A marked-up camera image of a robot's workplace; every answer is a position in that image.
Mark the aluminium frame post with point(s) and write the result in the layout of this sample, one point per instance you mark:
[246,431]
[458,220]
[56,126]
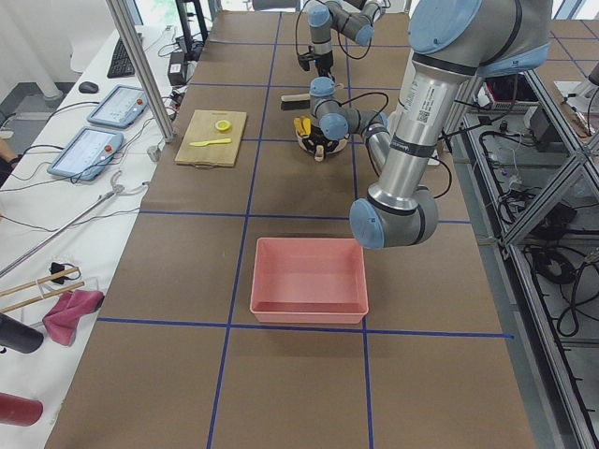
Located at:
[125,26]

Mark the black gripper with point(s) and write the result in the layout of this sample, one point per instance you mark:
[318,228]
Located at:
[324,65]
[322,138]

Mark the wooden cutting board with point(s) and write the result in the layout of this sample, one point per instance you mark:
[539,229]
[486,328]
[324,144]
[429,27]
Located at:
[201,127]

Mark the black computer mouse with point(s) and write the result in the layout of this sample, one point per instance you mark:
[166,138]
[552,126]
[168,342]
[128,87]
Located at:
[88,87]

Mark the yellow toy lemon slices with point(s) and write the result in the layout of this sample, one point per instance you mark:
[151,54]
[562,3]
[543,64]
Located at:
[222,126]

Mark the metal grabber pole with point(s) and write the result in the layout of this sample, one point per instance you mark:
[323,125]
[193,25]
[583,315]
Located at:
[116,189]

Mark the blue teach pendant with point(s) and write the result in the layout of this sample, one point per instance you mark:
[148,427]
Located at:
[87,154]
[120,108]

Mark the yellow toy corn cob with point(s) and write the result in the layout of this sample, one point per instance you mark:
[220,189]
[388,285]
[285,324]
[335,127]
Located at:
[303,126]

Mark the beige plastic dustpan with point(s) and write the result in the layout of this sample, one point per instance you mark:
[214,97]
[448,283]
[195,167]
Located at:
[323,146]

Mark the black bottle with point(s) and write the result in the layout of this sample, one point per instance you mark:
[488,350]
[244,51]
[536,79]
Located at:
[18,336]

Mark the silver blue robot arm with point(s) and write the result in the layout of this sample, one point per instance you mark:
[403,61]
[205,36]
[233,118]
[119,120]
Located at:
[452,41]
[325,17]

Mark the black keyboard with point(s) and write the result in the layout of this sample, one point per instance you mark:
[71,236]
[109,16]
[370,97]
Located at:
[120,64]

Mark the wooden sticks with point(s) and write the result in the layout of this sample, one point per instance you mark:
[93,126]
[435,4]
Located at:
[29,293]

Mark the far blue teach pendant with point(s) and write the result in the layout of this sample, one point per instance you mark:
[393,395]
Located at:
[120,108]

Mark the pink plastic bin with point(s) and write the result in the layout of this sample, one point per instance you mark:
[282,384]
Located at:
[320,281]

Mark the black power supply box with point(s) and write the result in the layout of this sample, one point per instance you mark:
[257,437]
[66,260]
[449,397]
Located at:
[180,69]

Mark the near blue teach pendant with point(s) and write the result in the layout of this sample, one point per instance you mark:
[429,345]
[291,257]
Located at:
[87,154]

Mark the yellow plastic toy knife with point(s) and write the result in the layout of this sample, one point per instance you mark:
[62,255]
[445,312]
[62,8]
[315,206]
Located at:
[204,143]

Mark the maroon cloth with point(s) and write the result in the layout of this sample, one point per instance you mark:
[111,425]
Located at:
[61,322]

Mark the beige hand brush black bristles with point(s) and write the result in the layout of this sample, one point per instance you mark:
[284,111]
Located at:
[299,99]

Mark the red bottle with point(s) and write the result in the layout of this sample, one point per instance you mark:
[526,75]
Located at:
[19,411]

